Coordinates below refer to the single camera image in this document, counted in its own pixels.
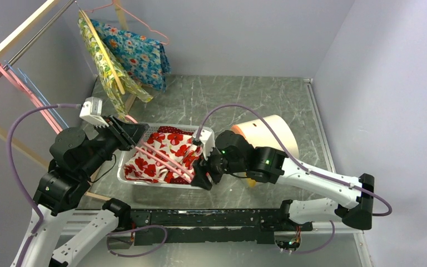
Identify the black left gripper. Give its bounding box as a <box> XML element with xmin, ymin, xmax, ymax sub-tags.
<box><xmin>81</xmin><ymin>113</ymin><xmax>150</xmax><ymax>176</ymax></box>

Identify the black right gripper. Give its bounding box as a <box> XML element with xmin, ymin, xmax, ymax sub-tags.
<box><xmin>190</xmin><ymin>142</ymin><xmax>247</xmax><ymax>190</ymax></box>

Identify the red polka dot skirt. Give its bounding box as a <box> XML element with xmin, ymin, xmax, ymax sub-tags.
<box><xmin>153</xmin><ymin>126</ymin><xmax>201</xmax><ymax>185</ymax></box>

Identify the pink plastic hanger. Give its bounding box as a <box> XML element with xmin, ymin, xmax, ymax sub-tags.
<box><xmin>0</xmin><ymin>63</ymin><xmax>63</xmax><ymax>133</ymax></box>
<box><xmin>125</xmin><ymin>114</ymin><xmax>196</xmax><ymax>181</ymax></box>

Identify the white red flower skirt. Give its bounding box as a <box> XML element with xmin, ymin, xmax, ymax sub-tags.
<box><xmin>123</xmin><ymin>131</ymin><xmax>203</xmax><ymax>184</ymax></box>

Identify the blue wire hanger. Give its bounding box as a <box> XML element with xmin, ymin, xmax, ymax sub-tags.
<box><xmin>5</xmin><ymin>62</ymin><xmax>69</xmax><ymax>130</ymax></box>

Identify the pink plastic hanger front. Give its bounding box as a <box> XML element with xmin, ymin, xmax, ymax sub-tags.
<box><xmin>0</xmin><ymin>63</ymin><xmax>63</xmax><ymax>133</ymax></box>

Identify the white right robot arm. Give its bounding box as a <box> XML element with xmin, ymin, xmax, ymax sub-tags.
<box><xmin>191</xmin><ymin>131</ymin><xmax>375</xmax><ymax>230</ymax></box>

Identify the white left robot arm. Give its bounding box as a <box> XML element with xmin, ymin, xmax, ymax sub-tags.
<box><xmin>12</xmin><ymin>116</ymin><xmax>150</xmax><ymax>266</ymax></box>

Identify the yellow lemon print skirt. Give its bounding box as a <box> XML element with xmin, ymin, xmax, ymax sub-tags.
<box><xmin>77</xmin><ymin>12</ymin><xmax>153</xmax><ymax>119</ymax></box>

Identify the blue floral skirt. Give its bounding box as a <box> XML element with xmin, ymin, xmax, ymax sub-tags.
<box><xmin>91</xmin><ymin>19</ymin><xmax>171</xmax><ymax>92</ymax></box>

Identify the yellow wooden hanger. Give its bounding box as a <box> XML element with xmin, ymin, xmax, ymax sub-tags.
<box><xmin>79</xmin><ymin>9</ymin><xmax>126</xmax><ymax>95</ymax></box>

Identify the white plastic basket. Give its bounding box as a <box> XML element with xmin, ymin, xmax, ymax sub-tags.
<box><xmin>117</xmin><ymin>123</ymin><xmax>202</xmax><ymax>189</ymax></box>

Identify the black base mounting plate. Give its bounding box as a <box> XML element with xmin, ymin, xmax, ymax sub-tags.
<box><xmin>99</xmin><ymin>199</ymin><xmax>314</xmax><ymax>247</ymax></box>

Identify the white cylindrical bin orange lid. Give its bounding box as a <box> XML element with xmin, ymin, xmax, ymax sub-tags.
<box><xmin>228</xmin><ymin>115</ymin><xmax>299</xmax><ymax>186</ymax></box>

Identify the wooden clothes rack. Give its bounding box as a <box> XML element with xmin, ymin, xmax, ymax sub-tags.
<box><xmin>0</xmin><ymin>0</ymin><xmax>152</xmax><ymax>202</ymax></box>

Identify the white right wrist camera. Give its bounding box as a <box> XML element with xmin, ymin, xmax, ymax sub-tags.
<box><xmin>192</xmin><ymin>127</ymin><xmax>215</xmax><ymax>160</ymax></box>

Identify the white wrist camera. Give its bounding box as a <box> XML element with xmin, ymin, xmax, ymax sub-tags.
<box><xmin>80</xmin><ymin>97</ymin><xmax>108</xmax><ymax>127</ymax></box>
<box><xmin>192</xmin><ymin>127</ymin><xmax>215</xmax><ymax>160</ymax></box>

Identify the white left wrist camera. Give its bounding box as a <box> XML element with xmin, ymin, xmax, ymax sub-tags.
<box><xmin>80</xmin><ymin>97</ymin><xmax>108</xmax><ymax>127</ymax></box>

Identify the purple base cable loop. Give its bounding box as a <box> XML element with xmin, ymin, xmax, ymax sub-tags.
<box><xmin>106</xmin><ymin>225</ymin><xmax>168</xmax><ymax>258</ymax></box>

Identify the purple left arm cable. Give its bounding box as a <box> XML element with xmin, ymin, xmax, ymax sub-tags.
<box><xmin>6</xmin><ymin>103</ymin><xmax>83</xmax><ymax>267</ymax></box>

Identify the pink wire hanger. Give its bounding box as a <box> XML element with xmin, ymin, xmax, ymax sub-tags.
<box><xmin>75</xmin><ymin>1</ymin><xmax>170</xmax><ymax>46</ymax></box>

